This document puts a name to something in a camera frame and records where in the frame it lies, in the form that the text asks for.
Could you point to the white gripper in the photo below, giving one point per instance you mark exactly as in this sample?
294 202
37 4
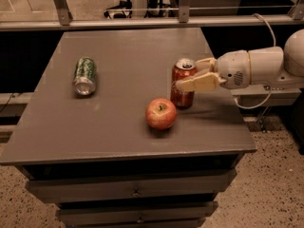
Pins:
232 68

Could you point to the red coke can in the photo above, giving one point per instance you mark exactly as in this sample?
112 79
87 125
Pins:
183 68

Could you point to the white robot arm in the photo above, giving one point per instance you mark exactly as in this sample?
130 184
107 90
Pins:
281 67

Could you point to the red apple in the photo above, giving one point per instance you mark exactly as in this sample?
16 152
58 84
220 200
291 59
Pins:
160 114

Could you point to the green soda can lying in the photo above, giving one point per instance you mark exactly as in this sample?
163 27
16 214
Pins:
84 76

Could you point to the top drawer knob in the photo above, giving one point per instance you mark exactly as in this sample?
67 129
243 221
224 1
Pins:
136 194

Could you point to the drawer knob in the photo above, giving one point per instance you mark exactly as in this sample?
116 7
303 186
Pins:
140 220
136 194

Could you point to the grey drawer cabinet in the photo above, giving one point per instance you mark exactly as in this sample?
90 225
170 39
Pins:
89 153

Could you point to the metal railing frame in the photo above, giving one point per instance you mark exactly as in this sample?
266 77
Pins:
23 15

